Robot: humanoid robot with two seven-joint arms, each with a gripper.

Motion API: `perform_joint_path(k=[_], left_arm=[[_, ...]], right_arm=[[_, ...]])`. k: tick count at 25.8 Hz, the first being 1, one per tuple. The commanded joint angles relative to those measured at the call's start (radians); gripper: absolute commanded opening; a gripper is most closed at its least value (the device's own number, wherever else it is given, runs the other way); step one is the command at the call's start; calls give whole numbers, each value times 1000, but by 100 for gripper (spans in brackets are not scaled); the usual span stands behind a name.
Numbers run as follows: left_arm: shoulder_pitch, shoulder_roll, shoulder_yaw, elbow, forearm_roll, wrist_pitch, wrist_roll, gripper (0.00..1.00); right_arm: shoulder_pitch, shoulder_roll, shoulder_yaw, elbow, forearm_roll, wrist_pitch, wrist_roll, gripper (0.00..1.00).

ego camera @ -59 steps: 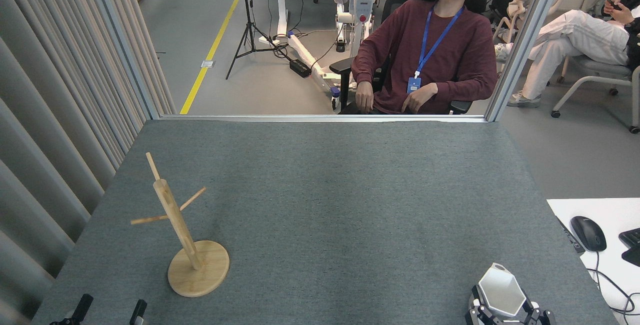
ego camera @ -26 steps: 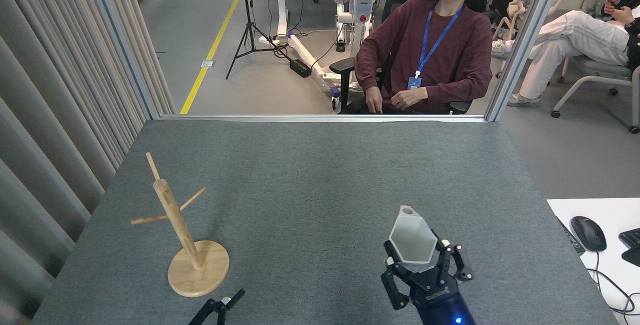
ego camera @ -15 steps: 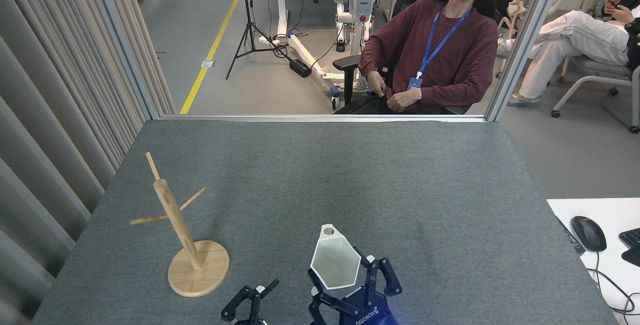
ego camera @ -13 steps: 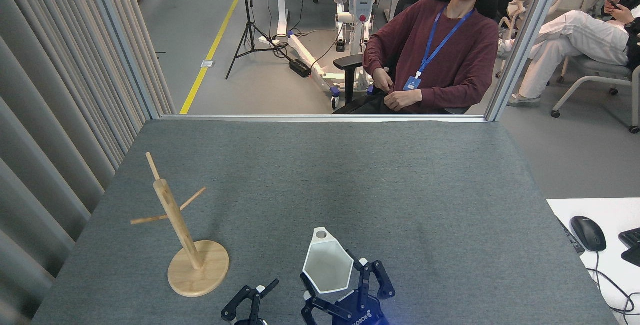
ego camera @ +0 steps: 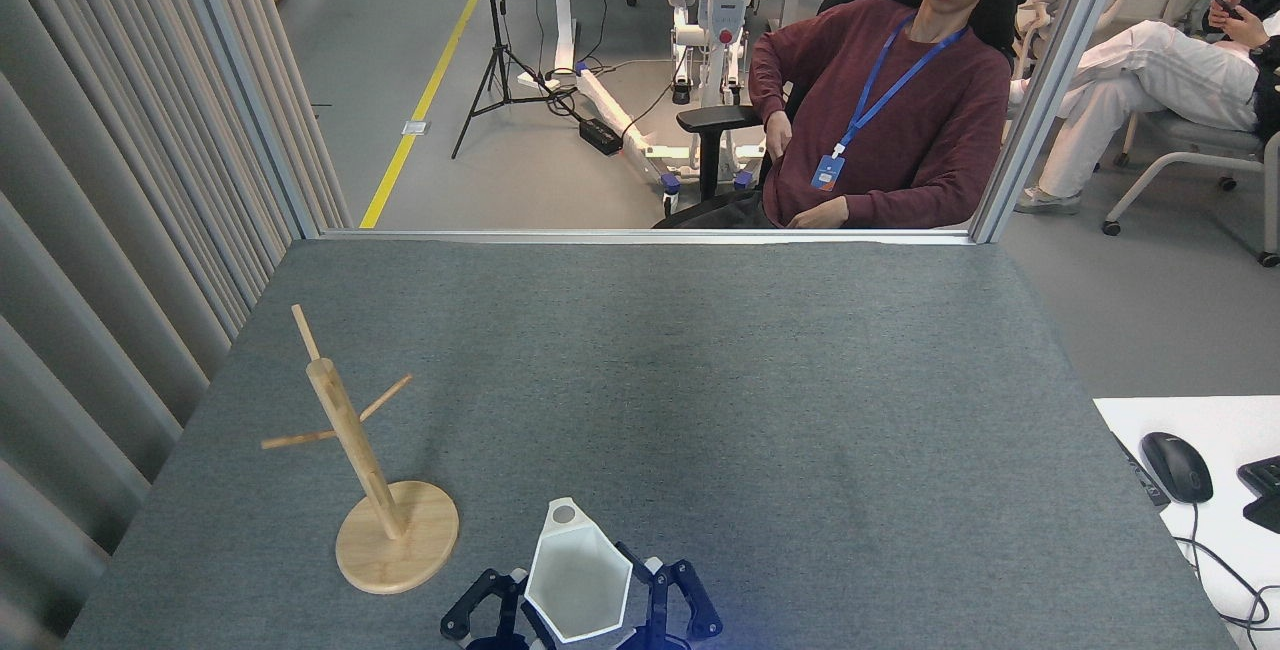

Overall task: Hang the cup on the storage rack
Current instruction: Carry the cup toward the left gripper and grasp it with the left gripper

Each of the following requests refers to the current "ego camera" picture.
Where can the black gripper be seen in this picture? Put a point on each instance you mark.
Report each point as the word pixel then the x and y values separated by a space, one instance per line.
pixel 655 642

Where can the white hexagonal cup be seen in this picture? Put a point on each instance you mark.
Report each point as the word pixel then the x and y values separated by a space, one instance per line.
pixel 575 580

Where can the wooden cup rack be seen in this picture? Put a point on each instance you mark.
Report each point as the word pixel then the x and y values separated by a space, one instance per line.
pixel 395 555

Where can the person's left hand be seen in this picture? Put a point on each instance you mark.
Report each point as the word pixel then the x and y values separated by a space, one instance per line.
pixel 825 213

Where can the person's right hand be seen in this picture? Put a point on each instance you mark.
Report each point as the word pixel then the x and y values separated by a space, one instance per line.
pixel 778 135

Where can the person's hand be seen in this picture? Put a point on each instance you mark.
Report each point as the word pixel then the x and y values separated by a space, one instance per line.
pixel 1245 30

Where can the metal floor plate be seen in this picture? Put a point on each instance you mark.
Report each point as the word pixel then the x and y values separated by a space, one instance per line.
pixel 416 128

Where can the black flat device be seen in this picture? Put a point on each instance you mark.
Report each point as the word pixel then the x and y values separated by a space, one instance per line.
pixel 1142 472

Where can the desk with white leg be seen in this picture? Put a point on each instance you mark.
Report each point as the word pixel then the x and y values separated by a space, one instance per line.
pixel 563 20

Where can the black computer mouse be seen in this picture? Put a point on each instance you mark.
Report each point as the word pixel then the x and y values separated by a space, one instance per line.
pixel 1177 467

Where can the grey curtain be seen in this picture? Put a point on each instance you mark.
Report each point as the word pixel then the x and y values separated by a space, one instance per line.
pixel 100 180

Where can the white side table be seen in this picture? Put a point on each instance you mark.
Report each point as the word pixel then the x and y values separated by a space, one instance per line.
pixel 1240 420

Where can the black keyboard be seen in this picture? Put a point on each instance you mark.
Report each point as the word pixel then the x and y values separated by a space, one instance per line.
pixel 1265 490

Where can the grey chair on wheels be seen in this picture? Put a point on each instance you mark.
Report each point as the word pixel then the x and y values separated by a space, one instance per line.
pixel 1200 142

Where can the black phone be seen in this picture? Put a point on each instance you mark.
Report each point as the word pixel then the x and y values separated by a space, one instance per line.
pixel 1222 3

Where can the silver rail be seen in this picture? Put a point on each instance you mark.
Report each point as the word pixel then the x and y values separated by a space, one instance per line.
pixel 640 236

